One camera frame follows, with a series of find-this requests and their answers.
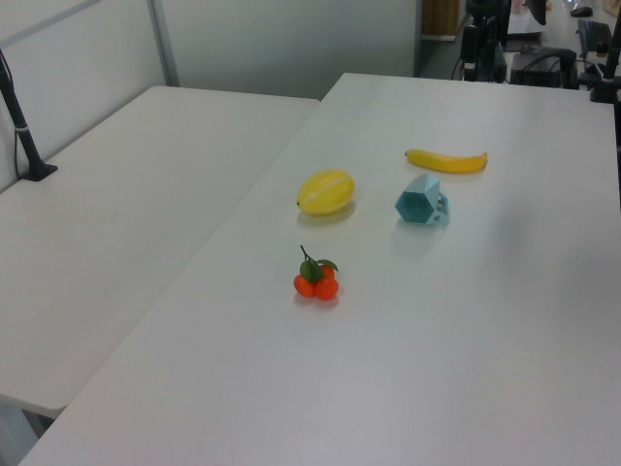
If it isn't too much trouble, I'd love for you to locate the black equipment box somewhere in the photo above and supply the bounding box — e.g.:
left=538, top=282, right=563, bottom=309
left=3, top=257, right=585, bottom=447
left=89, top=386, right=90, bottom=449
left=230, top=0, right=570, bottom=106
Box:
left=508, top=47, right=583, bottom=91

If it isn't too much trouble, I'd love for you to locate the yellow banana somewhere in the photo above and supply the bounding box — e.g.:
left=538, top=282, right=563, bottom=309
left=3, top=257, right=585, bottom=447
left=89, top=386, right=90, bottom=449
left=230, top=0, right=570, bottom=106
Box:
left=404, top=149, right=489, bottom=175

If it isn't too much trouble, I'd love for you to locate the wooden cabinet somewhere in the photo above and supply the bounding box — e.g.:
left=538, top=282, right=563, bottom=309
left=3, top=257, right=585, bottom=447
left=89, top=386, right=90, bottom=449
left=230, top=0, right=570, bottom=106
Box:
left=420, top=0, right=463, bottom=41

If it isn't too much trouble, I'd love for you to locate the teal faceted mug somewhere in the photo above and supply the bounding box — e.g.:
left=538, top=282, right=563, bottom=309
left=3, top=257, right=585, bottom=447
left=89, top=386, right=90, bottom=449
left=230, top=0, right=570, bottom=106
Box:
left=393, top=173, right=450, bottom=228

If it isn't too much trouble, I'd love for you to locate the grey partition frame post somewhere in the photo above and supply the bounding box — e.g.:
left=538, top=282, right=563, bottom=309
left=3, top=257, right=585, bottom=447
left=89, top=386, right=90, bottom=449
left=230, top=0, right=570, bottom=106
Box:
left=145, top=0, right=181, bottom=89

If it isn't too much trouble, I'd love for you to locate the yellow striped melon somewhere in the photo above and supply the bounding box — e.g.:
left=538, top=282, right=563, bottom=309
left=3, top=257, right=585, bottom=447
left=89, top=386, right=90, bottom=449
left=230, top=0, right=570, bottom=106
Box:
left=296, top=168, right=356, bottom=217

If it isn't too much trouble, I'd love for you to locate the white side table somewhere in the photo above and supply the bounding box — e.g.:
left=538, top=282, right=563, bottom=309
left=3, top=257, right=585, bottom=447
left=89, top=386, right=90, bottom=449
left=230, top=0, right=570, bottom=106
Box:
left=0, top=85, right=322, bottom=419

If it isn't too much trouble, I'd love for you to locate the orange tangerine cluster with leaves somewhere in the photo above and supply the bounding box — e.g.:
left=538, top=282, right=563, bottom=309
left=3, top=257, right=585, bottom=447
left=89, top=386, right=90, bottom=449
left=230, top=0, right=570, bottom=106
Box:
left=292, top=245, right=341, bottom=303

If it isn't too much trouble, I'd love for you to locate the black pole with base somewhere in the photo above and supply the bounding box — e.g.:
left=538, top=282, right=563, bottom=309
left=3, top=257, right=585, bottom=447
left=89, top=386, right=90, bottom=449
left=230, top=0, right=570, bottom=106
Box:
left=0, top=48, right=59, bottom=183

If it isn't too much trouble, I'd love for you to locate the black stand pole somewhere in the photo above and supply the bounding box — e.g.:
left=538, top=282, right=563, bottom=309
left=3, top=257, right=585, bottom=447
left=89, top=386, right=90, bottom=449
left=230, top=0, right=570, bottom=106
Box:
left=588, top=18, right=621, bottom=104

